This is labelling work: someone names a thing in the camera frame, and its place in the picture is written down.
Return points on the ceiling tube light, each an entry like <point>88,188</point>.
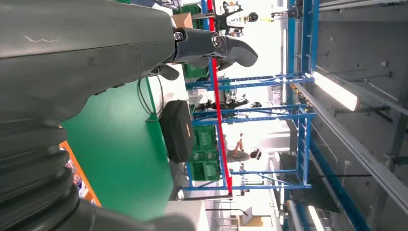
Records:
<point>315,220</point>
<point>334,91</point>

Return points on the white humanoid robot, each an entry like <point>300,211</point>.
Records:
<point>234,20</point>

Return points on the black zip case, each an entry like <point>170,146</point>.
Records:
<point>177,130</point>

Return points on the cardboard box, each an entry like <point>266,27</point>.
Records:
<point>183,20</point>

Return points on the blue steel shelf rack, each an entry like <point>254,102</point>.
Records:
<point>306,38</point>
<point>302,146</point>

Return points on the person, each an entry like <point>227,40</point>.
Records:
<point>239,156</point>

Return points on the clear white jug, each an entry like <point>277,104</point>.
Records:
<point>197,97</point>

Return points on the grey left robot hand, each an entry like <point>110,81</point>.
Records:
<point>79,47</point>

